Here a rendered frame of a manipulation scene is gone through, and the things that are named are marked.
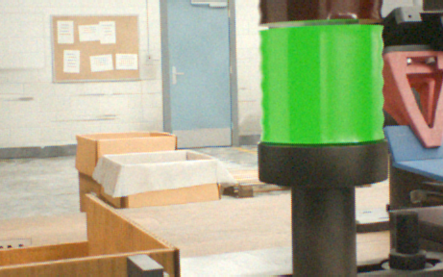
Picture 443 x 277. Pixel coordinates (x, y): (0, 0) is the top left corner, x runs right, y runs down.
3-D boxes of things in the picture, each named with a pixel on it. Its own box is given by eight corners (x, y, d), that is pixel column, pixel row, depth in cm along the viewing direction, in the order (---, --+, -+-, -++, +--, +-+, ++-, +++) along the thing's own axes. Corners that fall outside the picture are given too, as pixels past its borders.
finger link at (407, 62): (410, 139, 61) (380, 29, 64) (366, 171, 68) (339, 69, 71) (485, 134, 64) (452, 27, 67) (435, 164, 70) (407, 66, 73)
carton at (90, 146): (187, 236, 466) (184, 135, 461) (96, 246, 447) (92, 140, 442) (157, 220, 519) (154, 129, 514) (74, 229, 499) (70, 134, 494)
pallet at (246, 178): (319, 178, 805) (319, 163, 803) (371, 191, 711) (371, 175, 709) (204, 187, 765) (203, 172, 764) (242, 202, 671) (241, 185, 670)
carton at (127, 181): (241, 260, 404) (238, 159, 400) (116, 273, 384) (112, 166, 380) (202, 236, 467) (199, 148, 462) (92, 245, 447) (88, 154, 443)
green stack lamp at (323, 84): (345, 131, 28) (343, 32, 27) (409, 138, 24) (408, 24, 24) (241, 137, 26) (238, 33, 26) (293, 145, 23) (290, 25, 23)
